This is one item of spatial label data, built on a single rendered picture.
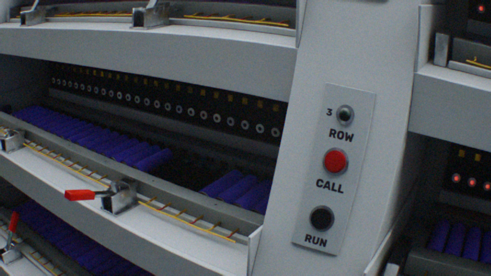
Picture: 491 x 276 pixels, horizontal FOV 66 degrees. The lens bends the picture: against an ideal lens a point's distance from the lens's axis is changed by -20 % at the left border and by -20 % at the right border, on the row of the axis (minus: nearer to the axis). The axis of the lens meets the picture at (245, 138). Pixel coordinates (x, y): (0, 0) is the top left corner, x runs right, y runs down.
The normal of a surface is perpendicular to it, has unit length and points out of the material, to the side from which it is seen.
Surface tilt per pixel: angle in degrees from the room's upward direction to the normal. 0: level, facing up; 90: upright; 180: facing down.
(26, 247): 18
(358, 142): 90
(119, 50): 108
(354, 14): 90
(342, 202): 90
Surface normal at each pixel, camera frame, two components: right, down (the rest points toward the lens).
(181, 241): 0.03, -0.93
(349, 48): -0.50, 0.00
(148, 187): -0.53, 0.29
